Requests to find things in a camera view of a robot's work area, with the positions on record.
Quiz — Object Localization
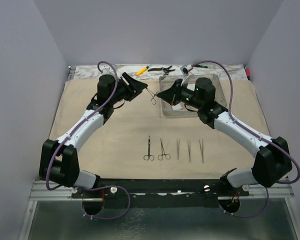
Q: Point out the green black marker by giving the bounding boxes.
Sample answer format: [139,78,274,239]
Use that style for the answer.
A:
[193,64,208,69]

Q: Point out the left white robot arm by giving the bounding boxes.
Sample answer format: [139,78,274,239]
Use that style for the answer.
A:
[39,72,148,198]

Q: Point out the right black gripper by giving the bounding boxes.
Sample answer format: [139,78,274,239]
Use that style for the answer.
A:
[157,79,203,110]

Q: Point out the red marker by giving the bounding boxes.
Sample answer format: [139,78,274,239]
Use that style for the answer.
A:
[245,68,250,80]

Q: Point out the beige surgical wrap cloth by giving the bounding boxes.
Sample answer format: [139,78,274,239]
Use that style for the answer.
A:
[48,78,270,179]

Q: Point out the steel forceps clamp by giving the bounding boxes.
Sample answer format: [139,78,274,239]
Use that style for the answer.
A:
[143,135,155,161]

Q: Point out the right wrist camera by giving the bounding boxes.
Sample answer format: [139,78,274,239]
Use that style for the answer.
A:
[180,64,193,86]

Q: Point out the aluminium extrusion rail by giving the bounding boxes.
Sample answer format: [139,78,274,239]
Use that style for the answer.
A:
[29,180,295,201]

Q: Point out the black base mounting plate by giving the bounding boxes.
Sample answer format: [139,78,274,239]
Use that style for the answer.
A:
[70,178,248,209]

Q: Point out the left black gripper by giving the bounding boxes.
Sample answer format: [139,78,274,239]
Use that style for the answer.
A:
[110,72,148,105]

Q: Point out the steel tweezers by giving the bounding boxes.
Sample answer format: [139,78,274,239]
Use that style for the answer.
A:
[176,138,180,161]
[187,140,192,163]
[199,139,204,163]

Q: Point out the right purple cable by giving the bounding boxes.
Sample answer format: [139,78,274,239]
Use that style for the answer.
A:
[189,60,300,218]

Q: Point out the steel hemostat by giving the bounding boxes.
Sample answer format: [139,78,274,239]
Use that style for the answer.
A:
[146,87,158,105]

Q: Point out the yellow black marker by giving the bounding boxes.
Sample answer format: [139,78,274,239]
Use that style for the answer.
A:
[135,65,149,76]

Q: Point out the wire mesh instrument tray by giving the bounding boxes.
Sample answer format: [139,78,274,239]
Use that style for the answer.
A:
[159,74,228,118]

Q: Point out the white gauze pad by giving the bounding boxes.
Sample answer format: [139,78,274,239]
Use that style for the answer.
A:
[172,104,182,111]

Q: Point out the curved steel clamp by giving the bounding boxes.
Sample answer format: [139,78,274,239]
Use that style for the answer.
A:
[157,137,171,161]

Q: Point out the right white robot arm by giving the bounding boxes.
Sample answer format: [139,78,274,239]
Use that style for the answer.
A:
[157,77,292,196]

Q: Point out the black handled pliers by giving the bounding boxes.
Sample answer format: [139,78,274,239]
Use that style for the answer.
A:
[148,65,175,76]

